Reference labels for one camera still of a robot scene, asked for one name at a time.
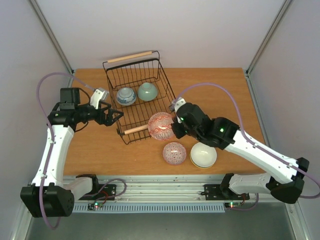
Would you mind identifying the red patterned bowl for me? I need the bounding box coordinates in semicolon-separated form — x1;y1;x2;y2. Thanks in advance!
147;112;174;141

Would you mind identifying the blue floral bowl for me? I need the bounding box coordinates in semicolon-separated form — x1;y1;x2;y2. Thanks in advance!
116;87;137;106

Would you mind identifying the celadon green bowl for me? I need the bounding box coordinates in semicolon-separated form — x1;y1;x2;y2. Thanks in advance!
137;82;158;102

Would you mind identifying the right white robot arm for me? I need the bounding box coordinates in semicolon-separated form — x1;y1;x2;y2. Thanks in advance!
170;98;309;204

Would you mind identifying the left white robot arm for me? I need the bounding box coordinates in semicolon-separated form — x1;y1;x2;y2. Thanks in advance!
20;87;123;218

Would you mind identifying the pink patterned bowl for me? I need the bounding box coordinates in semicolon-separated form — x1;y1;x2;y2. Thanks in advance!
162;142;187;166

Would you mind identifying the white yellow bowl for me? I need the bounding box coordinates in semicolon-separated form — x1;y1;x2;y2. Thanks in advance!
189;142;218;169

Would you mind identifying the left controller board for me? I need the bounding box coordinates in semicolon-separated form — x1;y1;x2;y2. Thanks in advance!
87;202;104;211

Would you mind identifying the controller board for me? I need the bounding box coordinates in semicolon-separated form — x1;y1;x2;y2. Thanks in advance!
87;202;104;211
224;201;244;209

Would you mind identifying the right controller board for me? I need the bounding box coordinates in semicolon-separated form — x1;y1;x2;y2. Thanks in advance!
224;201;244;209

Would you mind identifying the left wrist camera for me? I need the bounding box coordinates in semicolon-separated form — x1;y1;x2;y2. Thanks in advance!
89;87;110;110

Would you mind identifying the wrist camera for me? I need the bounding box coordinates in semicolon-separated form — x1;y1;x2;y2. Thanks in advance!
169;97;186;112
89;87;110;110

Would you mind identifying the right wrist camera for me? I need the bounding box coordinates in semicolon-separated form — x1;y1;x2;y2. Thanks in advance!
169;97;186;112

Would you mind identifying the black wire dish rack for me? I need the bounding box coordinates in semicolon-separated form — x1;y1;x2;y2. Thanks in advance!
102;50;176;145

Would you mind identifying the aluminium rail frame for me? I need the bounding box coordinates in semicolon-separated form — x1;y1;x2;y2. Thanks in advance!
22;174;298;203

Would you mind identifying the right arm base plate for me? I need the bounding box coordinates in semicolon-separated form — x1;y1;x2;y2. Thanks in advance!
200;184;250;201

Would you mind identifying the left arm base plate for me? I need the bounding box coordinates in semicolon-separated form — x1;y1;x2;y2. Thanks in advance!
70;183;118;201

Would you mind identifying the grey slotted cable duct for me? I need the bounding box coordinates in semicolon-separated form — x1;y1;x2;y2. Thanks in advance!
72;202;225;214

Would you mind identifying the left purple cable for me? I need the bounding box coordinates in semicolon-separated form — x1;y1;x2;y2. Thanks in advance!
36;72;97;230

